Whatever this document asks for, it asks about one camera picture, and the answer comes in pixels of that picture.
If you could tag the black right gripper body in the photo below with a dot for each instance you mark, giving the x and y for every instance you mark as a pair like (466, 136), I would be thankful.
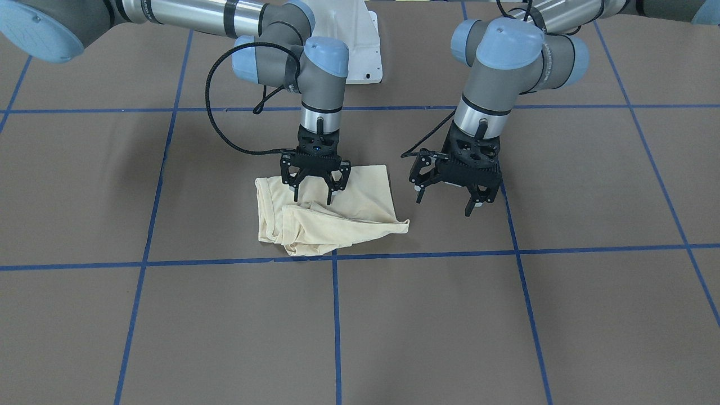
(289, 169)

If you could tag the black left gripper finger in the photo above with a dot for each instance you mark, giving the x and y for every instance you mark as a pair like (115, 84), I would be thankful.
(421, 183)
(478, 197)

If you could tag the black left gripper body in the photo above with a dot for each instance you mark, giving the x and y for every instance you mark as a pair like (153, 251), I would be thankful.
(423, 169)

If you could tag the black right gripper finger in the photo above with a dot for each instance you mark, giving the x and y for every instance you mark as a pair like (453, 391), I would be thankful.
(333, 186)
(294, 180)

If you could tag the cream long-sleeve graphic t-shirt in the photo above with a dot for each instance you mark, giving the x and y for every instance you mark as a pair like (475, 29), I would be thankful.
(363, 212)

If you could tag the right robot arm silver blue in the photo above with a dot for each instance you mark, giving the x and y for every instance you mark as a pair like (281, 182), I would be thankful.
(273, 45)

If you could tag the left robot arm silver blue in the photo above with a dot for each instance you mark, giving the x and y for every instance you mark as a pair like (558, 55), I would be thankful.
(525, 50)

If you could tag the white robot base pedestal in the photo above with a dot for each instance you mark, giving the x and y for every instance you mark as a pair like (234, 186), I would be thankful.
(355, 25)

